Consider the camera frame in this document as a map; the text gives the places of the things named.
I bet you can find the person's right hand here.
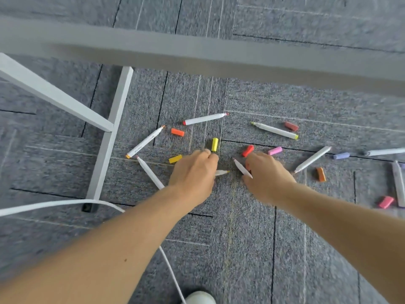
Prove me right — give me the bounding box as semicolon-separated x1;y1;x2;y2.
242;152;298;207

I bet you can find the person's left hand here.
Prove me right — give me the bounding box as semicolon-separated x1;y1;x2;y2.
167;149;220;208

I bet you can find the red-tipped white marker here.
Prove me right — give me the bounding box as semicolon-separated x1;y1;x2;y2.
232;157;253;179

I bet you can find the set of red-toned caps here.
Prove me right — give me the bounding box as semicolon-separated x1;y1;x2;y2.
168;121;405;209

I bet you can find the yellow-green-tipped white marker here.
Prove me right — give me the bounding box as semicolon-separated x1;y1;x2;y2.
251;122;299;140

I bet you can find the orange-tipped white marker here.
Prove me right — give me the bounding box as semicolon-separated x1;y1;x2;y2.
126;125;166;159

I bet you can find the set of red-toned markers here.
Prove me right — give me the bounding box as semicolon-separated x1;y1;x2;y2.
136;113;405;208

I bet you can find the person's left forearm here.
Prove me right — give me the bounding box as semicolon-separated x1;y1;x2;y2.
0;185;205;304

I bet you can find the person's right forearm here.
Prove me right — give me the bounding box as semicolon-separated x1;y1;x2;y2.
274;182;405;304

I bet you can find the white cable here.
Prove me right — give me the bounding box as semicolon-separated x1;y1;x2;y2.
0;199;187;304

